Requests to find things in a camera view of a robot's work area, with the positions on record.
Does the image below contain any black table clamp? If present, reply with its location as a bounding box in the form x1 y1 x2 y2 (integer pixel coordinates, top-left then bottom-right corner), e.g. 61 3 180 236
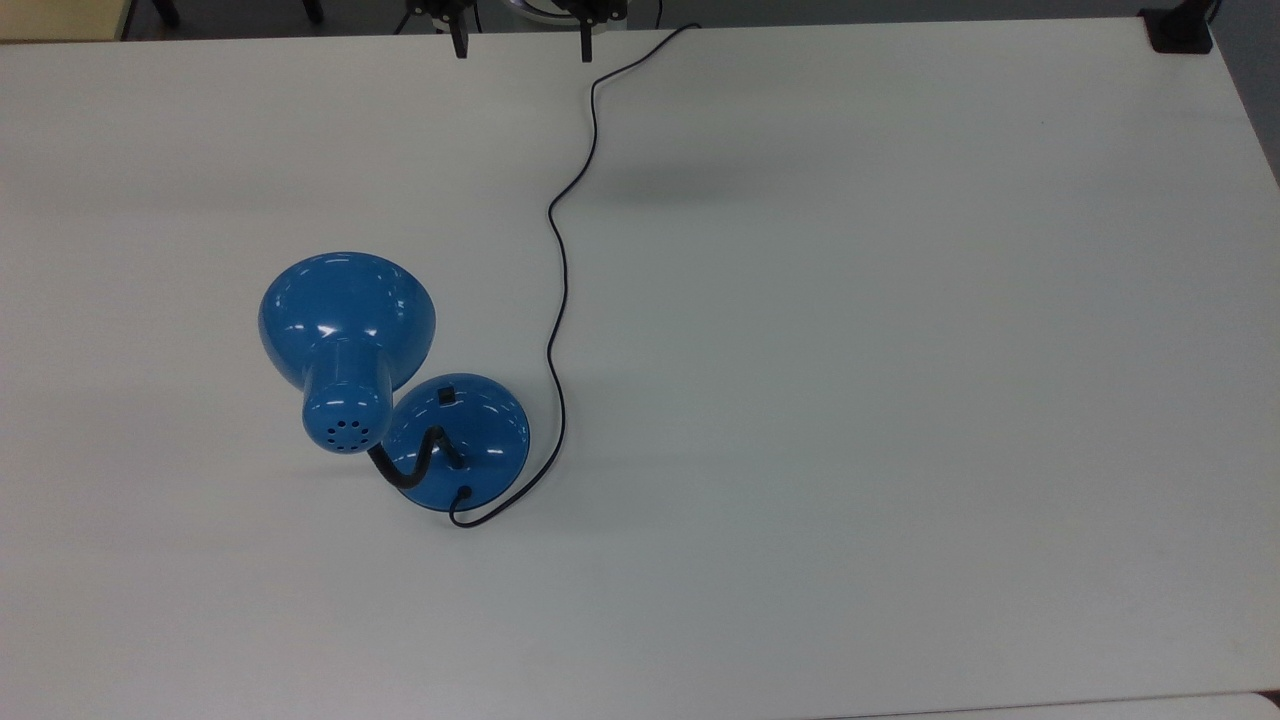
1139 0 1217 54

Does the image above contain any blue desk lamp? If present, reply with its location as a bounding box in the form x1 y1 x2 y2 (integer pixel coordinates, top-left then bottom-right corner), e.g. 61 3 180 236
258 251 532 514

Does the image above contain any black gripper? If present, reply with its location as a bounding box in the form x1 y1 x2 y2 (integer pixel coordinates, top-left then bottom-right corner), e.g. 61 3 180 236
405 0 627 63

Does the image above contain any black lamp power cable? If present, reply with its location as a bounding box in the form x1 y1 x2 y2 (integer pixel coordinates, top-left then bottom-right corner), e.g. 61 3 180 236
448 22 701 530

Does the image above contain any beige cabinet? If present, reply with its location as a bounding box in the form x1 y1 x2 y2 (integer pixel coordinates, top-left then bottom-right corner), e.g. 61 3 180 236
0 0 137 43

